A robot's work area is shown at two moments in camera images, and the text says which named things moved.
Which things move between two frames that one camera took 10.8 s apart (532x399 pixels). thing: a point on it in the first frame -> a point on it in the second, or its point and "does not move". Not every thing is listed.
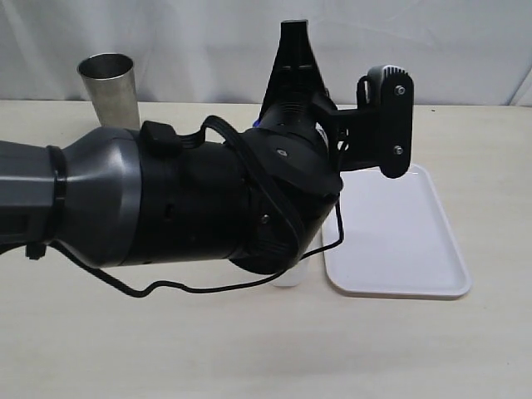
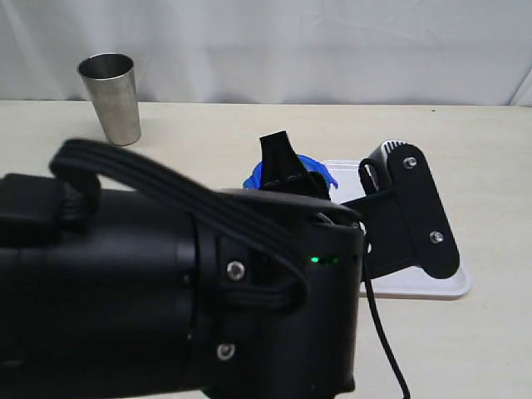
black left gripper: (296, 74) -> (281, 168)
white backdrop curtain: (459, 52) does not move
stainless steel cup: (110, 80) does not move
